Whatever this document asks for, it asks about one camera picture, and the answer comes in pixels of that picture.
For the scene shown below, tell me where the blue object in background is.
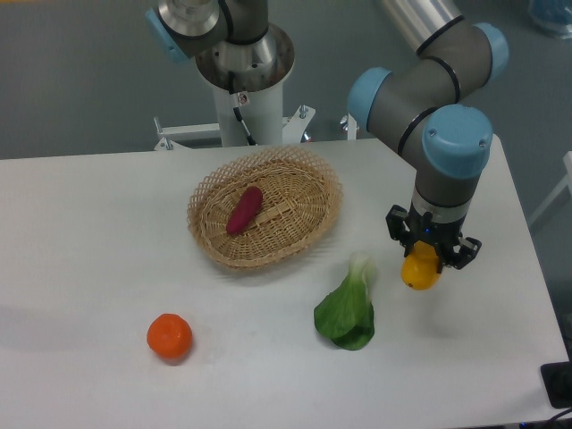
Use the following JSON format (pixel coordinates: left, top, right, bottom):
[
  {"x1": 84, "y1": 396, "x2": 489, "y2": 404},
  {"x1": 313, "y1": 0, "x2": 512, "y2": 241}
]
[{"x1": 528, "y1": 0, "x2": 571, "y2": 39}]

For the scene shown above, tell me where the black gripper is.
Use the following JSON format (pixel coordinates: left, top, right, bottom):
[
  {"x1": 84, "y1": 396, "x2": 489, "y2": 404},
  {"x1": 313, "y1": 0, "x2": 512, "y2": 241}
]
[{"x1": 385, "y1": 205, "x2": 482, "y2": 273}]

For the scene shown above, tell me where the woven wicker basket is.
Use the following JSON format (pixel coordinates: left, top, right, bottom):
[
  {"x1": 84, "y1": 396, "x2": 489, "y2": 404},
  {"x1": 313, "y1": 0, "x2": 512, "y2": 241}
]
[{"x1": 187, "y1": 146, "x2": 342, "y2": 271}]

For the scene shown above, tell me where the purple sweet potato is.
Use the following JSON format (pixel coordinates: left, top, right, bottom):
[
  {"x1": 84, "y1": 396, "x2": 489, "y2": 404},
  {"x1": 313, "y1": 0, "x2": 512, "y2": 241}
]
[{"x1": 226, "y1": 186, "x2": 263, "y2": 235}]

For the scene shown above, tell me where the black cable on pedestal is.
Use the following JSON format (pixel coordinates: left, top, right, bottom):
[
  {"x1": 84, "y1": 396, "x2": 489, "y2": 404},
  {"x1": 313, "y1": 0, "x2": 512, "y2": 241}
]
[{"x1": 227, "y1": 71, "x2": 259, "y2": 147}]

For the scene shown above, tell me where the white frame at right edge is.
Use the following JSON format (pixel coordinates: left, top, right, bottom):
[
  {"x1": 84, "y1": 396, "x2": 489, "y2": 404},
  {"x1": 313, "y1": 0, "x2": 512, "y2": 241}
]
[{"x1": 527, "y1": 151, "x2": 571, "y2": 230}]

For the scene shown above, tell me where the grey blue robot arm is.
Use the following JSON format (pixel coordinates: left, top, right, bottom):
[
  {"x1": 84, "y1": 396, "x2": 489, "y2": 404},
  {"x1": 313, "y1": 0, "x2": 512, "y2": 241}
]
[{"x1": 146, "y1": 1, "x2": 509, "y2": 269}]

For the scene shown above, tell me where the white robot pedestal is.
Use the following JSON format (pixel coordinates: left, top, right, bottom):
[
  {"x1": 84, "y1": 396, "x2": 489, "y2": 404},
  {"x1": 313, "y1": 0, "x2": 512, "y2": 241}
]
[{"x1": 153, "y1": 82, "x2": 358, "y2": 152}]

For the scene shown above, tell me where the green bok choy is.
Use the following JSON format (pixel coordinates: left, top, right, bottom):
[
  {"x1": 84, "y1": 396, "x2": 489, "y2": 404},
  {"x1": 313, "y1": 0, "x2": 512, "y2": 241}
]
[{"x1": 314, "y1": 252, "x2": 376, "y2": 351}]

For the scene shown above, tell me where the orange tangerine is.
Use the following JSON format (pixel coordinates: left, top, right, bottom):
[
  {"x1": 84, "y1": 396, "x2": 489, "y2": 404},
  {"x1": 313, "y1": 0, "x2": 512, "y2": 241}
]
[{"x1": 147, "y1": 313, "x2": 193, "y2": 359}]

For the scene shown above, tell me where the black device at table edge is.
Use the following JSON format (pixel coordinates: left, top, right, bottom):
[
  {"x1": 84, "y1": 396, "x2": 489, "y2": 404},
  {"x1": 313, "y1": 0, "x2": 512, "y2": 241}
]
[{"x1": 540, "y1": 361, "x2": 571, "y2": 409}]

